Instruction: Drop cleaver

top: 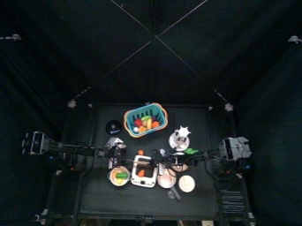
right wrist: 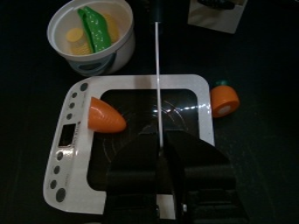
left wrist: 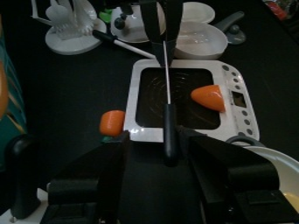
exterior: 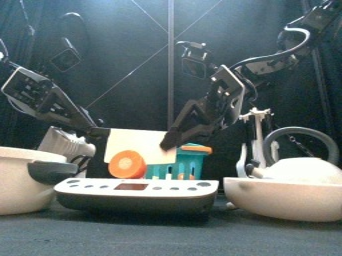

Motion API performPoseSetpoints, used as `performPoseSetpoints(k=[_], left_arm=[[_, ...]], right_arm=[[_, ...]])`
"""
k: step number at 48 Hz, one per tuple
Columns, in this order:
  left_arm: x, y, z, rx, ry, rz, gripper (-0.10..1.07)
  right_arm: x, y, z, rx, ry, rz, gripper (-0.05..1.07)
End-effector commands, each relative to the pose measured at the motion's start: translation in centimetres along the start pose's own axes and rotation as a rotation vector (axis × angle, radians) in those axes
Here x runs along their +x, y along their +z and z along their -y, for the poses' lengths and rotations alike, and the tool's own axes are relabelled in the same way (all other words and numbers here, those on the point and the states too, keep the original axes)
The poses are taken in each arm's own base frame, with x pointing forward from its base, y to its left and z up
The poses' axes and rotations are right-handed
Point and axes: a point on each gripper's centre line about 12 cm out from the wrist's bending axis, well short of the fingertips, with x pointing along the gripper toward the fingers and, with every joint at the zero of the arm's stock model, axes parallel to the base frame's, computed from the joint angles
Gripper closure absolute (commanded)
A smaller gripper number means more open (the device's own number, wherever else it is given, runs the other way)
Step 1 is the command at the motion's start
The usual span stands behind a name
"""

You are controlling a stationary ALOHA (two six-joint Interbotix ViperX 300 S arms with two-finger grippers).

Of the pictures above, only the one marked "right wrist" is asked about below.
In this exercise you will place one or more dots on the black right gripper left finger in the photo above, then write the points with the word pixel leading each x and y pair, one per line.
pixel 132 178

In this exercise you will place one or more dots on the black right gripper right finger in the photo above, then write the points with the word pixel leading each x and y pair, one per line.
pixel 202 172

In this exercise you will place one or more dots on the white toy induction cooktop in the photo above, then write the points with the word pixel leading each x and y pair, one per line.
pixel 70 151

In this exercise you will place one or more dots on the orange toy carrot tip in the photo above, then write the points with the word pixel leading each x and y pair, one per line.
pixel 104 116

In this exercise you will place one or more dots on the orange toy carrot top half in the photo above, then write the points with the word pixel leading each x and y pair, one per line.
pixel 223 99

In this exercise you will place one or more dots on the yellow toy corn cob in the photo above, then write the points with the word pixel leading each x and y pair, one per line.
pixel 79 42

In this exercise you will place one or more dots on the white toy pot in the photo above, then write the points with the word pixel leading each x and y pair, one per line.
pixel 94 38

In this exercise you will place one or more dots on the green toy pea pod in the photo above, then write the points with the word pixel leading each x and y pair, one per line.
pixel 95 29

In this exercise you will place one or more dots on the white box with dark contents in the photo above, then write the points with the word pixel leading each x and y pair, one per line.
pixel 217 14

